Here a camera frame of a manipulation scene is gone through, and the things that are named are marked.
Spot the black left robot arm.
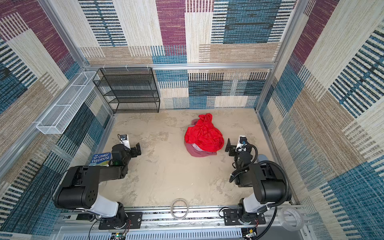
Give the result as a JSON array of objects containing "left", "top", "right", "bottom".
[{"left": 53, "top": 143, "right": 142, "bottom": 230}]

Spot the maroon pink cloth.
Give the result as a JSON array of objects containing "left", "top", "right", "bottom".
[{"left": 184, "top": 119, "right": 217, "bottom": 158}]

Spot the treehouse book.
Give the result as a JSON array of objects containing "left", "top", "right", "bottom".
[{"left": 89, "top": 152, "right": 112, "bottom": 167}]

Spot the black mounting plate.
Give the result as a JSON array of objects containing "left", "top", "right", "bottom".
[
  {"left": 220, "top": 208, "right": 266, "bottom": 226},
  {"left": 98, "top": 212, "right": 143, "bottom": 230}
]

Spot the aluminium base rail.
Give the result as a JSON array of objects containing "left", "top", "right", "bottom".
[{"left": 50, "top": 205, "right": 316, "bottom": 240}]

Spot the blue grey glasses case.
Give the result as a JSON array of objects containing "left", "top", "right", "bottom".
[{"left": 257, "top": 154, "right": 269, "bottom": 163}]

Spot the black wire shelf rack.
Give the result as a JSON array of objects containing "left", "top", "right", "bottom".
[{"left": 93, "top": 67, "right": 161, "bottom": 114}]

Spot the clear tape roll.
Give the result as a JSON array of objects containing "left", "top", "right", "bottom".
[{"left": 277, "top": 207, "right": 305, "bottom": 232}]

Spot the light pink cloth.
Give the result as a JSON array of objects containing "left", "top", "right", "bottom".
[{"left": 192, "top": 144, "right": 203, "bottom": 152}]

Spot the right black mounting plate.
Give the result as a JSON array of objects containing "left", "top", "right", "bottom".
[{"left": 220, "top": 208, "right": 266, "bottom": 226}]

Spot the coiled clear cable ring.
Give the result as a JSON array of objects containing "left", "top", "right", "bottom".
[{"left": 170, "top": 198, "right": 190, "bottom": 221}]

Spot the white wire mesh basket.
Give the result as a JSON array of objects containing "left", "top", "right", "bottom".
[{"left": 36, "top": 72, "right": 96, "bottom": 135}]

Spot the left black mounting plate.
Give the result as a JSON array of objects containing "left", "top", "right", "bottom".
[{"left": 98, "top": 212, "right": 143, "bottom": 230}]

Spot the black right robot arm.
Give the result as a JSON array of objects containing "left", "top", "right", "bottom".
[{"left": 222, "top": 136, "right": 292, "bottom": 226}]

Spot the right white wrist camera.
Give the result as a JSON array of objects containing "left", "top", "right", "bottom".
[{"left": 236, "top": 136, "right": 249, "bottom": 153}]

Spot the red cloth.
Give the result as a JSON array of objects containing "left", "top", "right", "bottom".
[{"left": 185, "top": 113, "right": 225, "bottom": 153}]

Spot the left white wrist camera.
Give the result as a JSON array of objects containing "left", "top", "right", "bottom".
[{"left": 118, "top": 134, "right": 131, "bottom": 149}]

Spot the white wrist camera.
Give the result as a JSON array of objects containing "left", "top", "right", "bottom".
[
  {"left": 118, "top": 134, "right": 131, "bottom": 149},
  {"left": 236, "top": 136, "right": 249, "bottom": 153}
]

